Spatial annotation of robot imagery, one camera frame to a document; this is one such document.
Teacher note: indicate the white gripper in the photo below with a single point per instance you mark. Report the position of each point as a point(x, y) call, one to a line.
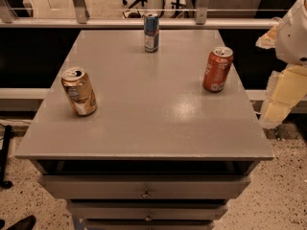
point(293, 40)

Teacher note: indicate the orange-gold soda can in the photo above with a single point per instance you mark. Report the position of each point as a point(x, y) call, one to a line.
point(78, 89)

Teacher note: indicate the red soda can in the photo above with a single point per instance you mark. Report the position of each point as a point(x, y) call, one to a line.
point(217, 68)

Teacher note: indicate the blue slim energy can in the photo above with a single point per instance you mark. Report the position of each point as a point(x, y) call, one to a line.
point(151, 32)

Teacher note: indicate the metal railing bar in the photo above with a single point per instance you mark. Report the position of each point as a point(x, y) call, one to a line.
point(123, 23)

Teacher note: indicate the top grey drawer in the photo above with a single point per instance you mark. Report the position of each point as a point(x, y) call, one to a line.
point(143, 186)

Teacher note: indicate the grey drawer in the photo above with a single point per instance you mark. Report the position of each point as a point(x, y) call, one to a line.
point(143, 186)
point(152, 225)
point(152, 210)

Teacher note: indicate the middle grey drawer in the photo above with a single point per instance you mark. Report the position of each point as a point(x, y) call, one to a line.
point(152, 210)

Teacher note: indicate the bottom grey drawer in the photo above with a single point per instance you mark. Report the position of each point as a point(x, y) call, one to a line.
point(152, 225)

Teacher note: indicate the black stand pole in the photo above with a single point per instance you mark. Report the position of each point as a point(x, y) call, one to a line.
point(4, 151)

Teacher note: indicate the black shoe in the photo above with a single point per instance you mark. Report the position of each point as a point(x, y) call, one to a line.
point(27, 223)

